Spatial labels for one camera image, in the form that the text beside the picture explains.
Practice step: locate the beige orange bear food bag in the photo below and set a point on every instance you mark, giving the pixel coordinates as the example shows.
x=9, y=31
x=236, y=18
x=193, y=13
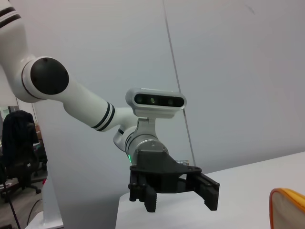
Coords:
x=288, y=210

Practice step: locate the brown cardboard box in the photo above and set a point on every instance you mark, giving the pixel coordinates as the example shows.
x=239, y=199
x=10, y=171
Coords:
x=39, y=133

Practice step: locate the black jacket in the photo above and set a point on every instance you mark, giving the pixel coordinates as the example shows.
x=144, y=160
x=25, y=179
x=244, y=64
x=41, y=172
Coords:
x=16, y=136

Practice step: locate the black office chair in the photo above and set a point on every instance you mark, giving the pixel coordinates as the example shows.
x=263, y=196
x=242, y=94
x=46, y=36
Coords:
x=23, y=171

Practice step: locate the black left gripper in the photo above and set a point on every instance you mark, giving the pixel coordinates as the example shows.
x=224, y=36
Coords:
x=162, y=171

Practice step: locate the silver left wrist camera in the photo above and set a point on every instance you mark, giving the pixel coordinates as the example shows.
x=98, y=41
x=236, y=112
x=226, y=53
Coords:
x=159, y=100

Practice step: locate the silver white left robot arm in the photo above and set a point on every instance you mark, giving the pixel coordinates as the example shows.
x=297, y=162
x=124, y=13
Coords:
x=83, y=100

